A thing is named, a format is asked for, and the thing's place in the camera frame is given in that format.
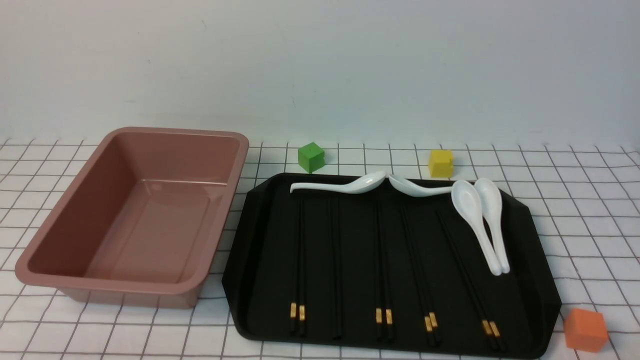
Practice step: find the black chopstick gold band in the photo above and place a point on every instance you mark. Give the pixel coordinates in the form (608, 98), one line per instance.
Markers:
(296, 271)
(388, 299)
(302, 324)
(438, 336)
(469, 285)
(419, 280)
(493, 326)
(380, 302)

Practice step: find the green cube block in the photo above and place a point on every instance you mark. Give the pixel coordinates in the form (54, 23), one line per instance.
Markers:
(311, 157)

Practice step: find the white spoon far left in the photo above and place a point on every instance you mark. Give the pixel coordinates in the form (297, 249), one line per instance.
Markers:
(361, 185)

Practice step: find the white spoon centre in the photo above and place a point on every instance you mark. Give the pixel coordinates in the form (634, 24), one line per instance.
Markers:
(409, 188)

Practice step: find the black serving tray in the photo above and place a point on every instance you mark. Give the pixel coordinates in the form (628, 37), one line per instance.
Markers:
(341, 297)

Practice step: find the yellow cube block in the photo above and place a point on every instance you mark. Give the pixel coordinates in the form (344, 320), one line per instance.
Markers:
(441, 163)

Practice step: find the white spoon upright left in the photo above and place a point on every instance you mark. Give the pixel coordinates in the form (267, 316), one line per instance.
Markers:
(466, 201)

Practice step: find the white spoon upright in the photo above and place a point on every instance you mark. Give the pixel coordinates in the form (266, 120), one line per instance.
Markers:
(466, 201)
(492, 208)

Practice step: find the white spoon upright right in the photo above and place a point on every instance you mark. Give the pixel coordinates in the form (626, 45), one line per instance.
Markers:
(492, 208)

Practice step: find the pink rectangular plastic bin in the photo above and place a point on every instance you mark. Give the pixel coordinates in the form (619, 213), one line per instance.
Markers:
(140, 223)

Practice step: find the orange cube block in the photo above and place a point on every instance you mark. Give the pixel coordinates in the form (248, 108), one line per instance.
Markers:
(585, 330)

